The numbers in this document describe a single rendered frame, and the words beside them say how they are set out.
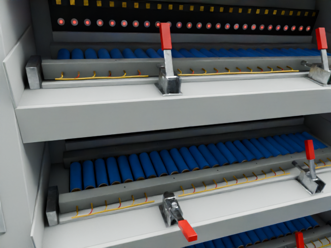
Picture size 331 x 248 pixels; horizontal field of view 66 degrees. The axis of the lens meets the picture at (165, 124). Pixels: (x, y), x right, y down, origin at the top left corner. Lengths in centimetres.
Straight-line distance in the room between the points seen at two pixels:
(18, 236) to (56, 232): 6
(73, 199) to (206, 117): 22
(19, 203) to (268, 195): 37
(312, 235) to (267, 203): 23
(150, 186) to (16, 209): 18
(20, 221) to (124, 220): 13
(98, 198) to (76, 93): 16
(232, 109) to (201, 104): 5
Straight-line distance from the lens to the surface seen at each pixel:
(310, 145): 52
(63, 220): 40
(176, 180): 42
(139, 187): 41
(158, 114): 32
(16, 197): 34
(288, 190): 51
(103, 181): 43
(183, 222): 35
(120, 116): 31
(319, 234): 70
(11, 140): 32
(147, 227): 39
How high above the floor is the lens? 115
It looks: 13 degrees down
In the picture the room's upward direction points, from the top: 1 degrees counter-clockwise
